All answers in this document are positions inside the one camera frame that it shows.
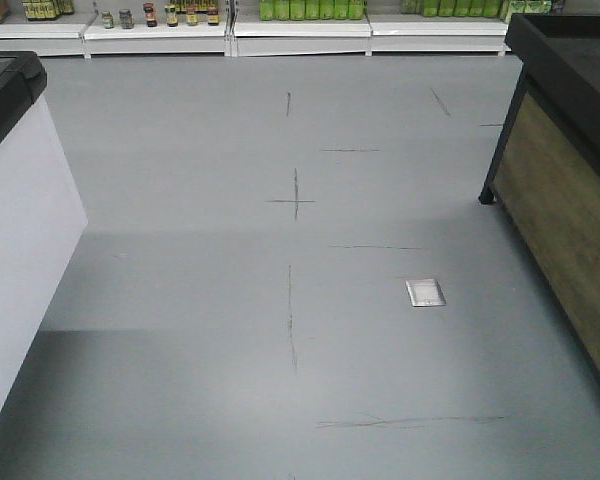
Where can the red-lid dark sauce jar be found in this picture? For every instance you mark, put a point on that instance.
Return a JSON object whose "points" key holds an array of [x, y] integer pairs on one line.
{"points": [[150, 14]]}

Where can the dark pickle jar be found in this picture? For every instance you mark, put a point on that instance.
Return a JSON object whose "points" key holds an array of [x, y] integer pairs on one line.
{"points": [[126, 19]]}

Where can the yellow-label sauce jar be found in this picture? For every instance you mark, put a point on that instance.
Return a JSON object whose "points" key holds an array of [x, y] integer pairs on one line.
{"points": [[171, 13]]}

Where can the metal floor socket plate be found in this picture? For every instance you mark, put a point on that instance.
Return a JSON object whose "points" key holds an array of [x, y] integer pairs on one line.
{"points": [[425, 293]]}

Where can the green-lid sauce jar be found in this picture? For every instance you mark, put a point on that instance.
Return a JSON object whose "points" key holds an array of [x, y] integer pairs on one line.
{"points": [[107, 20]]}

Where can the black wooden produce stand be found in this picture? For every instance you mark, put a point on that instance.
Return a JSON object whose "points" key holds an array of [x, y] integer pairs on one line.
{"points": [[545, 170]]}

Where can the white chest freezer black lid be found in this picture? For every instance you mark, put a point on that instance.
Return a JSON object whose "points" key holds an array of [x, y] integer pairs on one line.
{"points": [[41, 213]]}

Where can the white supermarket shelf unit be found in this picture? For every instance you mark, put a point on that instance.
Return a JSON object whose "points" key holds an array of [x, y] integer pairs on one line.
{"points": [[241, 33]]}

